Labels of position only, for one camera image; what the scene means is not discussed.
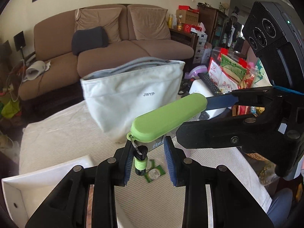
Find green silicone case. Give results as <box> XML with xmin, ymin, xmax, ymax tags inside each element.
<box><xmin>126</xmin><ymin>93</ymin><xmax>209</xmax><ymax>177</ymax></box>

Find red white snack packet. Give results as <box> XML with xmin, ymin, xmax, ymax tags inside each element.
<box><xmin>208</xmin><ymin>58</ymin><xmax>239</xmax><ymax>94</ymax></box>

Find black remote coloured buttons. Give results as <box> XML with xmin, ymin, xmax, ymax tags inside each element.
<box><xmin>198</xmin><ymin>73</ymin><xmax>223</xmax><ymax>96</ymax></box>

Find dark wooden cabinet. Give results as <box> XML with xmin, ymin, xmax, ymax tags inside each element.
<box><xmin>198</xmin><ymin>3</ymin><xmax>228</xmax><ymax>47</ymax></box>

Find white cardboard box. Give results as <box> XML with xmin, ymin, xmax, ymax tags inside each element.
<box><xmin>2</xmin><ymin>155</ymin><xmax>124</xmax><ymax>227</ymax></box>

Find white canvas bag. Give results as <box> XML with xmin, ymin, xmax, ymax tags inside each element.
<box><xmin>80</xmin><ymin>57</ymin><xmax>185</xmax><ymax>142</ymax></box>

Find brown sofa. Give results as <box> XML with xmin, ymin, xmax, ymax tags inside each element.
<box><xmin>19</xmin><ymin>4</ymin><xmax>194</xmax><ymax>100</ymax></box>

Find white neck massager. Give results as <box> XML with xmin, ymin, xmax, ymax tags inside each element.
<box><xmin>25</xmin><ymin>60</ymin><xmax>51</xmax><ymax>81</ymax></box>

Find dark blue cushion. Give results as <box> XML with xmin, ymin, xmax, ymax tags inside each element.
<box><xmin>72</xmin><ymin>26</ymin><xmax>109</xmax><ymax>56</ymax></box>

